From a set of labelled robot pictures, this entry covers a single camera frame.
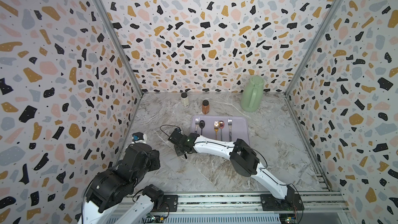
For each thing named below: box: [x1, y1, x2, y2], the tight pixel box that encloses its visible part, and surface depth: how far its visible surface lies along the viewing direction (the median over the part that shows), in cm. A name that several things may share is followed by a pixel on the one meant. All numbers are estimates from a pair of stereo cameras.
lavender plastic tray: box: [189, 115, 250, 144], surface depth 105 cm
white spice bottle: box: [180, 92, 190, 107], surface depth 112 cm
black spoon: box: [199, 120, 206, 136], surface depth 105 cm
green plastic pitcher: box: [240, 75, 265, 112], surface depth 97 cm
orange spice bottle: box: [202, 99, 210, 115], surface depth 108 cm
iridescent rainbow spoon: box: [218, 120, 225, 142], surface depth 105 cm
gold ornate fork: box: [214, 120, 220, 140], surface depth 105 cm
